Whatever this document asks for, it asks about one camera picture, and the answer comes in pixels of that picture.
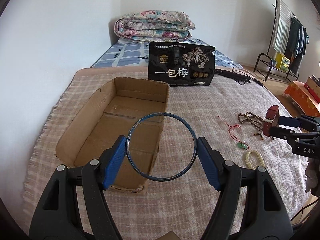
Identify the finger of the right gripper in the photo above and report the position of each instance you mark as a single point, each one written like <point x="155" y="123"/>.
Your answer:
<point x="292" y="122"/>
<point x="284" y="133"/>

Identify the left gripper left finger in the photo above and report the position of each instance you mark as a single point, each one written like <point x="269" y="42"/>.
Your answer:
<point x="57" y="214"/>

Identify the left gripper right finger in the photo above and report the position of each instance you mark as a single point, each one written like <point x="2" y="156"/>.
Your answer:
<point x="265" y="216"/>

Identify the right hand white glove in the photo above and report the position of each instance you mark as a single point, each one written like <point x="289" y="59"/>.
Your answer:
<point x="312" y="173"/>

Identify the orange cloth covered box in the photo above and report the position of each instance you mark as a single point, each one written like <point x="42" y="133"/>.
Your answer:
<point x="305" y="95"/>

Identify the black clothes rack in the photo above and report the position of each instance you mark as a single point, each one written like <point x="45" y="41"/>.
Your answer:
<point x="266" y="64"/>

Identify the yellow box on rack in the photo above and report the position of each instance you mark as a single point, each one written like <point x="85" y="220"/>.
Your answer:
<point x="283" y="63"/>

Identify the black folded selfie stick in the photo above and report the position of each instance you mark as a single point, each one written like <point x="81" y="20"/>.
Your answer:
<point x="241" y="79"/>

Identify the dark hanging clothes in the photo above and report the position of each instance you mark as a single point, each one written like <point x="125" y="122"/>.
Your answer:
<point x="296" y="45"/>

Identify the striped hanging towel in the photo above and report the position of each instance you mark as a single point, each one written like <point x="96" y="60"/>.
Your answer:
<point x="282" y="24"/>

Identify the open cardboard box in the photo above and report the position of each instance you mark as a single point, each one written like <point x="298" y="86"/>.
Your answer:
<point x="111" y="111"/>

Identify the black snack bag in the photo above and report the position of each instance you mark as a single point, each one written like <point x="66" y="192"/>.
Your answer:
<point x="181" y="64"/>

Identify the folded floral quilt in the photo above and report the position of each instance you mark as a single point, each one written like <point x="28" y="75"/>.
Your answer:
<point x="154" y="26"/>

